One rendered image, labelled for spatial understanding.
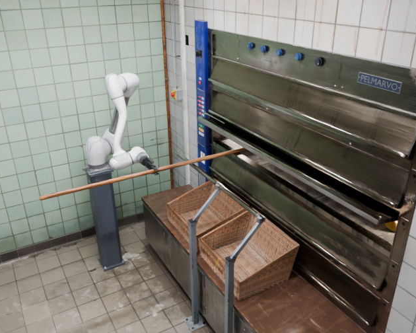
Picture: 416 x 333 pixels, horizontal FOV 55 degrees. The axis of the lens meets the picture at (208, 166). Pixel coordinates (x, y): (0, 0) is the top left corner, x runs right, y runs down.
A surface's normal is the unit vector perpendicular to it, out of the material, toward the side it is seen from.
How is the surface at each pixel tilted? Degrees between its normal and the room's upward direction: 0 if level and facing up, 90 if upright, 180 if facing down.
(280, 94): 70
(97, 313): 0
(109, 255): 90
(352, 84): 90
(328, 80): 90
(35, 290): 0
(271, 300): 0
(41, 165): 90
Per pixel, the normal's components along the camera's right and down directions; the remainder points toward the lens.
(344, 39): -0.87, 0.22
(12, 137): 0.50, 0.36
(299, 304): -0.01, -0.90
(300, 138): -0.82, -0.10
